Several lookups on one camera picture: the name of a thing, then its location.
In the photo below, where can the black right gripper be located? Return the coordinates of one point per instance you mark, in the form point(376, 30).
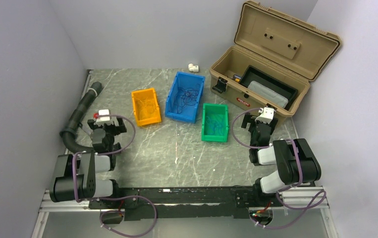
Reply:
point(249, 118)

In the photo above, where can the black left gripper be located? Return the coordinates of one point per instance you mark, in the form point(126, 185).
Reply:
point(118, 129)

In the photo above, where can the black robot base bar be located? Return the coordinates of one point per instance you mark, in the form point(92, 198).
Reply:
point(187, 202)

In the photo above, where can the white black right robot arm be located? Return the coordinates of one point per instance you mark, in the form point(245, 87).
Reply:
point(294, 160)

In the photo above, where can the white pipe elbow fitting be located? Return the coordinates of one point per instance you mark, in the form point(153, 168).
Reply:
point(193, 68)

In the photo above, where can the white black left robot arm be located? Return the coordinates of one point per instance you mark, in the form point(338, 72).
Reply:
point(75, 179)

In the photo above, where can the silver wrench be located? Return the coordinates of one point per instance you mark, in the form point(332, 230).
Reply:
point(86, 129)

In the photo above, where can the grey plastic case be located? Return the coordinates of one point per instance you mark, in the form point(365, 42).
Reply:
point(268, 94)

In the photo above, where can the orange plastic bin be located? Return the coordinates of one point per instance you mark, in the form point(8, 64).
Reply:
point(146, 107)

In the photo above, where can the green plastic bin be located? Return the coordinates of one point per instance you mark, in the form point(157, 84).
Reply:
point(215, 123)

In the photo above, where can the black tool box tray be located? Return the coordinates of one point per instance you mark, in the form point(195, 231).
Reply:
point(253, 74)

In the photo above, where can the blue plastic bin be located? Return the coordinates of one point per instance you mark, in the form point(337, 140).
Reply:
point(184, 97)

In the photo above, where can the tan tool box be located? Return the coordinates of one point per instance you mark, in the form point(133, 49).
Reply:
point(281, 46)

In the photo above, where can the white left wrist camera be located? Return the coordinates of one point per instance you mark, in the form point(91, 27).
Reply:
point(102, 117)

